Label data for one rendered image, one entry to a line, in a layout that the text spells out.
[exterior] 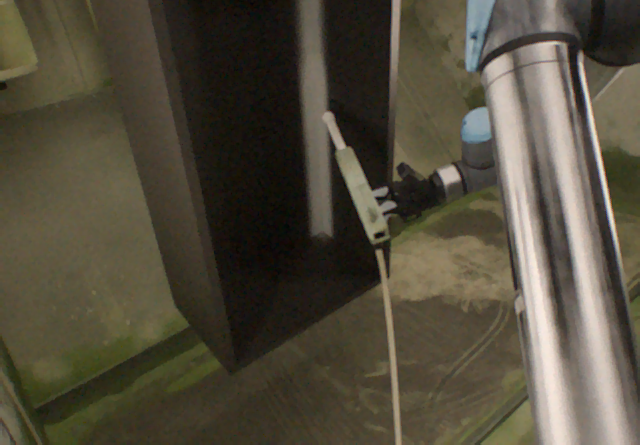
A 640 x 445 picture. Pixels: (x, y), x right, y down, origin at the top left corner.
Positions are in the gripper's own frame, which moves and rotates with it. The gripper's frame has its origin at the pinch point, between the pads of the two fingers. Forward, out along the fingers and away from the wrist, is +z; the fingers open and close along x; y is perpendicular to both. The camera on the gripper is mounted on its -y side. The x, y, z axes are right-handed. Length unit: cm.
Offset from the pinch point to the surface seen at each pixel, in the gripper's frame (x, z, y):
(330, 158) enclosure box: 41.0, 0.8, 18.9
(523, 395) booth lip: -30, -32, 81
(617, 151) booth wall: 70, -140, 108
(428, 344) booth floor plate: 2, -12, 91
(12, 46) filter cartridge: 102, 91, -24
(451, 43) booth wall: 175, -101, 89
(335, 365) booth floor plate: 5, 24, 87
